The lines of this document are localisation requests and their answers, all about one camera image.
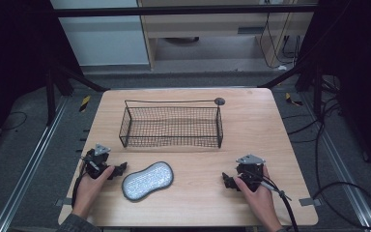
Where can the aluminium floor rail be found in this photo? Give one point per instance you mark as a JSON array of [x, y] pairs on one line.
[[344, 174], [29, 167]]

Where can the silver scrubbing pad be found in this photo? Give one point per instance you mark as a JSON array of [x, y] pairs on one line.
[[148, 181]]

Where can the black metal stand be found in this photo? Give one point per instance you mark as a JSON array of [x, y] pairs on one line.
[[317, 93], [50, 96]]

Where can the white cabinet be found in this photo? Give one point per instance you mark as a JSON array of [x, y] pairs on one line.
[[104, 35]]

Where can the light wooden shelf unit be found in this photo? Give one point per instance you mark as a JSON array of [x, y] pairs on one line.
[[206, 19]]

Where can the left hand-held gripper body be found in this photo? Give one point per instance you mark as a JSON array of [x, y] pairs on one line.
[[97, 162]]

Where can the yellow black striped tape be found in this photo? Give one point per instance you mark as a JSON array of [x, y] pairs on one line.
[[84, 103], [292, 100]]

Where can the person's left hand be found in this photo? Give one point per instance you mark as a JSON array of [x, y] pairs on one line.
[[88, 191]]

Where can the person's right hand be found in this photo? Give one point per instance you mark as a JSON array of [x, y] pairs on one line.
[[261, 203]]

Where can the dark curtain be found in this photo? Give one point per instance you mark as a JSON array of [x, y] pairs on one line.
[[16, 64], [360, 80]]

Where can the grey tape tab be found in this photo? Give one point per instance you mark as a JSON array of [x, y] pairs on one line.
[[63, 202], [309, 201]]

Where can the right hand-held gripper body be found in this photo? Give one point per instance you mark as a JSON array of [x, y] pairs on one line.
[[250, 170]]

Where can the black horizontal bar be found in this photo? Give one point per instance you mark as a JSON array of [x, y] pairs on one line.
[[180, 11]]

